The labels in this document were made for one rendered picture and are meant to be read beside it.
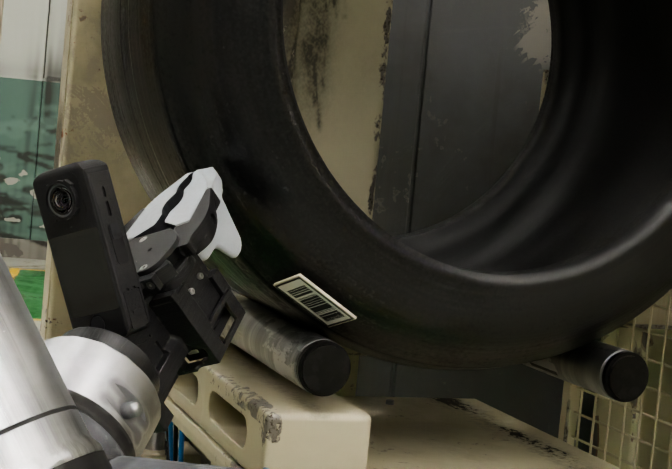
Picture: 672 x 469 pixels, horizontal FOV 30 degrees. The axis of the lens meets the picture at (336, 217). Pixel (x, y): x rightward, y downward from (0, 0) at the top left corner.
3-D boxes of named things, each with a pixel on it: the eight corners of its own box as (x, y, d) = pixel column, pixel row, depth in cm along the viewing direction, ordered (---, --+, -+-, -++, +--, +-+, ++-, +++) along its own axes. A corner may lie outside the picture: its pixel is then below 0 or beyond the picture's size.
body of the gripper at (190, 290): (169, 325, 91) (98, 447, 82) (103, 235, 88) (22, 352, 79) (253, 304, 88) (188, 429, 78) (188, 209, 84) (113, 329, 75)
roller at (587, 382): (478, 318, 142) (448, 343, 141) (457, 287, 141) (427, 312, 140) (659, 381, 109) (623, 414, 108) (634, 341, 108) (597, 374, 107)
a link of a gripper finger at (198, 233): (187, 216, 90) (139, 293, 84) (174, 197, 89) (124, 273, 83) (239, 200, 88) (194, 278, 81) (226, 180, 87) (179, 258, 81)
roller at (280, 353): (239, 294, 132) (220, 332, 132) (202, 275, 130) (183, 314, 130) (362, 355, 99) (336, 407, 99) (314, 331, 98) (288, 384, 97)
